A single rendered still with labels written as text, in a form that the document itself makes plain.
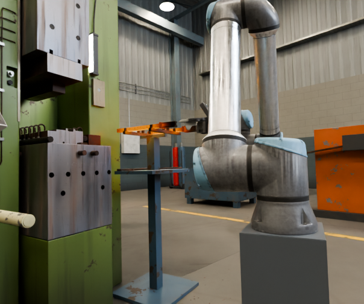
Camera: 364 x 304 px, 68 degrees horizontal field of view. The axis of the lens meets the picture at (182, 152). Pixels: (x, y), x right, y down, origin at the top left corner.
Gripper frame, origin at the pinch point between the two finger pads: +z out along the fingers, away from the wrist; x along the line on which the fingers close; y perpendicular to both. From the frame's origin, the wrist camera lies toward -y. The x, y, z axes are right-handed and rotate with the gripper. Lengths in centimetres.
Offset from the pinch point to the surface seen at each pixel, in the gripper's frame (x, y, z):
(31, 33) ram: -56, -42, 52
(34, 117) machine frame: -31, -9, 95
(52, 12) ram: -48, -55, 47
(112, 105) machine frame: 3, -18, 60
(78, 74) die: -34, -27, 47
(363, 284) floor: 83, 103, -80
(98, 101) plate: -10, -18, 58
